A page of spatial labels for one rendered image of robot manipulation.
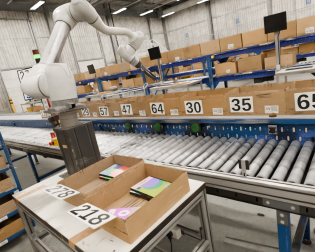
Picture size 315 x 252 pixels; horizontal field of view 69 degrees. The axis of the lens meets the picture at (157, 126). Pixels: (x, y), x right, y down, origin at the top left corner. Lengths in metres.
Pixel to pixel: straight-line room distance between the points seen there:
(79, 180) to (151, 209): 0.59
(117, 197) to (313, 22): 5.57
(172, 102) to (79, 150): 0.89
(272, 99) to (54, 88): 1.32
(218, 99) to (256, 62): 4.38
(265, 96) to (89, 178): 1.20
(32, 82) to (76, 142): 0.45
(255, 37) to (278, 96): 4.79
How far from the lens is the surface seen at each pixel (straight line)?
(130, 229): 0.88
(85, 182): 1.42
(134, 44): 2.19
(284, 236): 1.30
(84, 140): 1.50
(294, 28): 6.17
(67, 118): 1.49
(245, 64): 6.19
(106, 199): 1.14
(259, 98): 1.66
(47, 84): 1.50
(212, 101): 1.79
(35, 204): 1.45
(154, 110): 2.12
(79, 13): 1.86
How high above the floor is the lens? 1.32
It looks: 14 degrees down
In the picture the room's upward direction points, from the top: 11 degrees counter-clockwise
